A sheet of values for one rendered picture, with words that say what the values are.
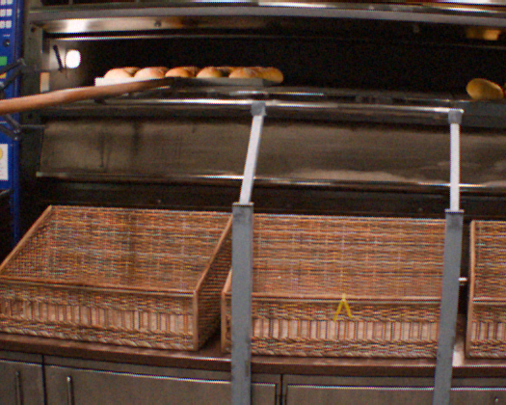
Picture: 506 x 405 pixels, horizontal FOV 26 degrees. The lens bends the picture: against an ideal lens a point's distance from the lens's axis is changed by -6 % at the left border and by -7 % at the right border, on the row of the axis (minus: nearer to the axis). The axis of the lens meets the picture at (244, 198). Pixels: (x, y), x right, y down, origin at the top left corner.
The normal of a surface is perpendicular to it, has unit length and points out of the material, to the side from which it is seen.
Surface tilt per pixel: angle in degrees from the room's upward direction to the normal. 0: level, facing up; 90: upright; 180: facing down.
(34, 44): 90
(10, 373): 91
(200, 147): 70
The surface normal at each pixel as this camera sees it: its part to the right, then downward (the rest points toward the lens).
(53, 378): -0.15, 0.13
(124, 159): -0.15, -0.22
